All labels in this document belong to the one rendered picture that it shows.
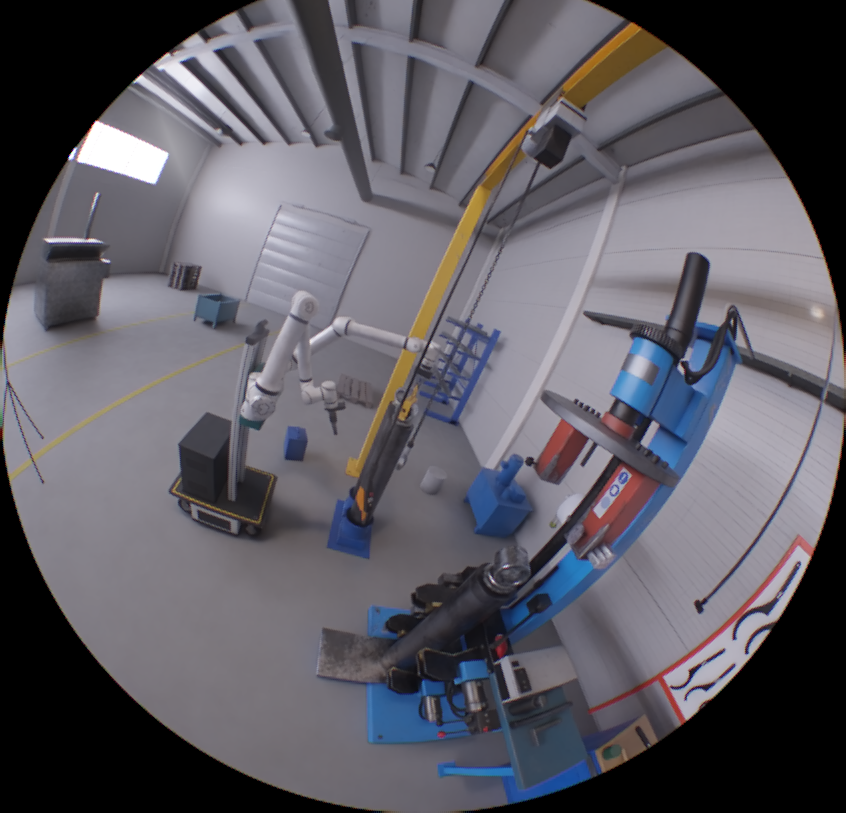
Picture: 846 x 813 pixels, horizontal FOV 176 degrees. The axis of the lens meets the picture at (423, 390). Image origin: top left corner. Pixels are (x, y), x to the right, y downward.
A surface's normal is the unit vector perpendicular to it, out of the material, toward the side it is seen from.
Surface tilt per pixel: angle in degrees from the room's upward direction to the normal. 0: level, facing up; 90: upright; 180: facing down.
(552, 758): 0
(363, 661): 0
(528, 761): 0
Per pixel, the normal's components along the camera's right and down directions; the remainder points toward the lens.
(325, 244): 0.09, 0.33
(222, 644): 0.40, -0.88
